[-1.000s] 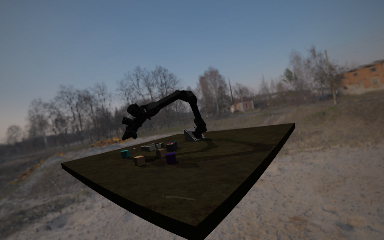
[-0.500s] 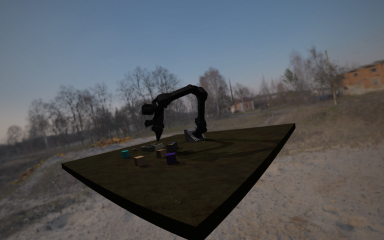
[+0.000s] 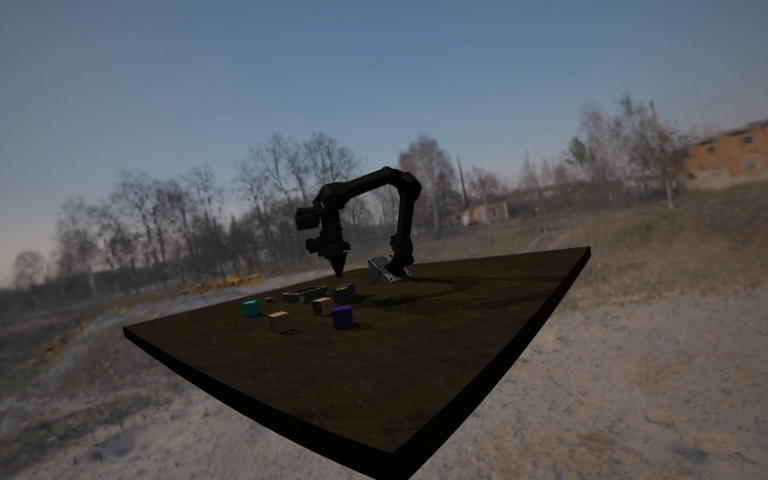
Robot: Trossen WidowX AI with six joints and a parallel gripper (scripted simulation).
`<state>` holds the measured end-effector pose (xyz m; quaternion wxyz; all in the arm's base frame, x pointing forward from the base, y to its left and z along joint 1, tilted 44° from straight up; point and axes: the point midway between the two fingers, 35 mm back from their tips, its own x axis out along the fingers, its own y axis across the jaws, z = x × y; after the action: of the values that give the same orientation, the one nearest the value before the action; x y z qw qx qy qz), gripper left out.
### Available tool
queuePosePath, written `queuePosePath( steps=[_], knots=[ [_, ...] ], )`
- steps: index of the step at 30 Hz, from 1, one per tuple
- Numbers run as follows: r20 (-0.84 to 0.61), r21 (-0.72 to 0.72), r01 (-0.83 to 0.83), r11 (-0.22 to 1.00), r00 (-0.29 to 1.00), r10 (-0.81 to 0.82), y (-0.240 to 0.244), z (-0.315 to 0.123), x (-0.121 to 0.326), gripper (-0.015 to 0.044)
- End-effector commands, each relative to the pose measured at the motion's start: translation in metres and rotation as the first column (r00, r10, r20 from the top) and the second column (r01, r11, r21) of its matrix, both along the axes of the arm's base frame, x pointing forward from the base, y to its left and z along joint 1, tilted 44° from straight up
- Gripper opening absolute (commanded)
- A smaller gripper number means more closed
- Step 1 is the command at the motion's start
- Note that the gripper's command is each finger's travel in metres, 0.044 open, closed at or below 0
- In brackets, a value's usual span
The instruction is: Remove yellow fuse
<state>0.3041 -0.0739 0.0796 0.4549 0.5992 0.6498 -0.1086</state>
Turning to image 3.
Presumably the small teal block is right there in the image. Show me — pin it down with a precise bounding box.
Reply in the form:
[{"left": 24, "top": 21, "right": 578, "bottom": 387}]
[{"left": 241, "top": 300, "right": 260, "bottom": 317}]

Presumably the tan cube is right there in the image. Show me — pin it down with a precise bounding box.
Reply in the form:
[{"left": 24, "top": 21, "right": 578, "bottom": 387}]
[
  {"left": 268, "top": 312, "right": 292, "bottom": 333},
  {"left": 312, "top": 298, "right": 334, "bottom": 317}
]

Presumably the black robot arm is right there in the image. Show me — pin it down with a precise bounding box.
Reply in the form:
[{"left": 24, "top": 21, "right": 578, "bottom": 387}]
[{"left": 295, "top": 166, "right": 422, "bottom": 277}]

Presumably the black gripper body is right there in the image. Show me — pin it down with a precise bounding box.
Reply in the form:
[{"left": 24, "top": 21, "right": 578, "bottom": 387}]
[{"left": 317, "top": 224, "right": 351, "bottom": 257}]

